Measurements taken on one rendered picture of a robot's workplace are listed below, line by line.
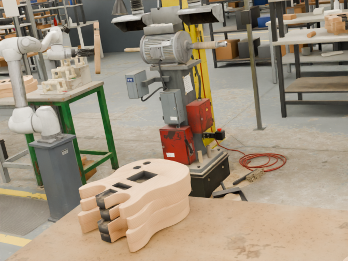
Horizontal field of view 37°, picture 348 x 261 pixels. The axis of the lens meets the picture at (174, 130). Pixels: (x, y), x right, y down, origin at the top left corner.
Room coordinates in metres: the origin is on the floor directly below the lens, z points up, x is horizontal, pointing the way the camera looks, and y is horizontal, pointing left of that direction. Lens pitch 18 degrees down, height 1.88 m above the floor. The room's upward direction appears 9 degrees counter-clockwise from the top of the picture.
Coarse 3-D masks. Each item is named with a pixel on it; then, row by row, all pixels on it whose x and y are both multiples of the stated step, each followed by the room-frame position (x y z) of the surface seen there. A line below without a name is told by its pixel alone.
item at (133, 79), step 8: (136, 72) 4.02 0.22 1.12; (144, 72) 4.08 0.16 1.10; (128, 80) 4.00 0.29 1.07; (136, 80) 3.97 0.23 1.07; (144, 80) 4.07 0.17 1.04; (128, 88) 4.01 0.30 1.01; (136, 88) 3.97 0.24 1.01; (144, 88) 4.05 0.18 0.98; (160, 88) 4.05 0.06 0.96; (136, 96) 3.98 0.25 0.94
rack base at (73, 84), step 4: (80, 76) 4.80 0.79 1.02; (68, 80) 4.69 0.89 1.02; (72, 80) 4.70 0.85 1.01; (76, 80) 4.74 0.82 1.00; (80, 80) 4.79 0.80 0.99; (60, 84) 4.73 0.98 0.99; (68, 84) 4.68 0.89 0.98; (72, 84) 4.69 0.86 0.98; (76, 84) 4.73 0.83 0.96; (80, 84) 4.78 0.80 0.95; (68, 88) 4.69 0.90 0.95; (72, 88) 4.68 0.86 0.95; (76, 88) 4.72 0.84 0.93
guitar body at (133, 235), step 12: (180, 204) 1.85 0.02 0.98; (84, 216) 1.88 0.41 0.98; (96, 216) 1.90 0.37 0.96; (120, 216) 1.81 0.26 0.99; (156, 216) 1.79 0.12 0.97; (168, 216) 1.81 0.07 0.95; (108, 228) 1.76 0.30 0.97; (120, 228) 1.79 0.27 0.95; (144, 228) 1.71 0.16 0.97; (132, 240) 1.66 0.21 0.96
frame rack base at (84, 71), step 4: (88, 64) 4.93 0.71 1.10; (76, 68) 4.82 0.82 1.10; (80, 68) 4.82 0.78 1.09; (84, 68) 4.87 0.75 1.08; (88, 68) 4.92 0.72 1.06; (64, 72) 4.90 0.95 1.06; (76, 72) 4.83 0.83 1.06; (80, 72) 4.81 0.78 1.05; (84, 72) 4.86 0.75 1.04; (88, 72) 4.91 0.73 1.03; (64, 76) 4.91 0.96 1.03; (76, 76) 4.83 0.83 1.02; (84, 76) 4.85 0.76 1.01; (88, 76) 4.90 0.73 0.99; (84, 80) 4.84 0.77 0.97; (88, 80) 4.89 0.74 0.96; (84, 84) 4.83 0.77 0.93
